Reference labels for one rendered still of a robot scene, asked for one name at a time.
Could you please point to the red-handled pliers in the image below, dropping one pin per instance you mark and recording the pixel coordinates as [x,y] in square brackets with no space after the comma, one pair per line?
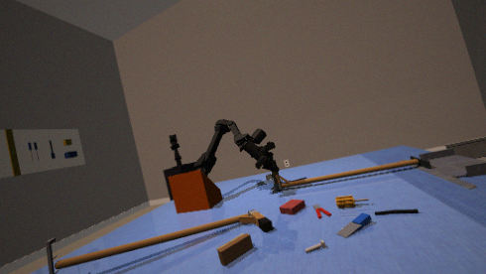
[317,208]

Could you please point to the scraper with blue handle and grey blade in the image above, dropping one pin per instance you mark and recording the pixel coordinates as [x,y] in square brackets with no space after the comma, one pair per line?
[359,221]

